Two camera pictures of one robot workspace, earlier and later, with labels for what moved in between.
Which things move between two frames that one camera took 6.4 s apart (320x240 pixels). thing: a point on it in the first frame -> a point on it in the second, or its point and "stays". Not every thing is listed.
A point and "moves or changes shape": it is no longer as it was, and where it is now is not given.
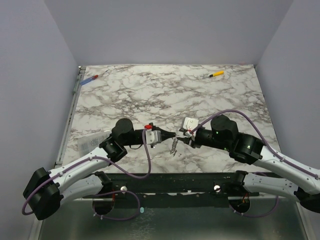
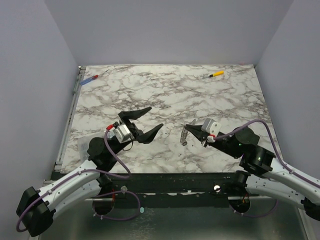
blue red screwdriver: (89, 79) stays
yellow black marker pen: (217, 73) stays
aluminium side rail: (61, 151) stays
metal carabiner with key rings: (174, 144) moves or changes shape
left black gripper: (165, 135) -> (145, 138)
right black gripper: (189, 140) -> (203, 136)
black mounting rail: (176, 189) stays
